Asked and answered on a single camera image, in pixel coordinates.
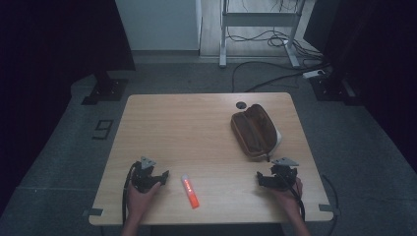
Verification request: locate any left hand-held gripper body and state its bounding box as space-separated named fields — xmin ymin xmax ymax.
xmin=131 ymin=156 xmax=157 ymax=193

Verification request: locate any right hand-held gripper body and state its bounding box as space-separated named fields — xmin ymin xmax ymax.
xmin=269 ymin=156 xmax=300 ymax=192

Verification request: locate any orange marker pen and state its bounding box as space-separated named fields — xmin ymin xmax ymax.
xmin=181 ymin=174 xmax=201 ymax=210

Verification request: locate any brown pencil case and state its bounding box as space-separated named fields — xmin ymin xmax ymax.
xmin=230 ymin=103 xmax=283 ymax=162

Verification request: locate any person's right hand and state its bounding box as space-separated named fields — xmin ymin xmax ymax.
xmin=269 ymin=177 xmax=304 ymax=217

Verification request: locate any person's left hand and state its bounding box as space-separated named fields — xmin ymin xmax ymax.
xmin=126 ymin=181 xmax=162 ymax=222

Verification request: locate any black stand base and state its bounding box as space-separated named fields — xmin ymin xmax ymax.
xmin=309 ymin=73 xmax=362 ymax=106
xmin=81 ymin=70 xmax=129 ymax=106

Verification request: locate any white power strip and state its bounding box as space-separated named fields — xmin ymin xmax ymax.
xmin=301 ymin=69 xmax=327 ymax=80

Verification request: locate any dark curtain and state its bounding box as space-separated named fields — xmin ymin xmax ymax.
xmin=0 ymin=0 xmax=137 ymax=210
xmin=303 ymin=0 xmax=417 ymax=165

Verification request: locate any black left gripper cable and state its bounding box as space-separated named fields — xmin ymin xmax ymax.
xmin=121 ymin=161 xmax=142 ymax=228

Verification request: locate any black cable beside table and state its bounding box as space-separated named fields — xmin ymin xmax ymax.
xmin=322 ymin=174 xmax=341 ymax=236

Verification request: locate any black floor cable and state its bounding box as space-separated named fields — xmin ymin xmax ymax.
xmin=231 ymin=60 xmax=331 ymax=93

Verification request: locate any tangle of floor cables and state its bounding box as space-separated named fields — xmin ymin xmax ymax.
xmin=225 ymin=29 xmax=326 ymax=62

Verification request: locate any white desk frame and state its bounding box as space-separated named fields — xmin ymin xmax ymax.
xmin=218 ymin=0 xmax=308 ymax=69

